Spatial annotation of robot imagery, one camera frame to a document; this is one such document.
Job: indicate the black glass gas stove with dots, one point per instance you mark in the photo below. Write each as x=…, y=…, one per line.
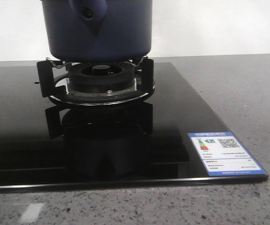
x=44, y=146

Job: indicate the blue energy label sticker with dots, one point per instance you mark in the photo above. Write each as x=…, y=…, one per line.
x=223, y=154

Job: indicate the blue saucepan with handle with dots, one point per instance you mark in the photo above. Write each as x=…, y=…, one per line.
x=98, y=30

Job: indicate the right black pot support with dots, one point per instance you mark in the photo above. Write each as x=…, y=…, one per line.
x=49, y=69

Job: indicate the right gas burner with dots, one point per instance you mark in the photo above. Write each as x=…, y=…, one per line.
x=93, y=84

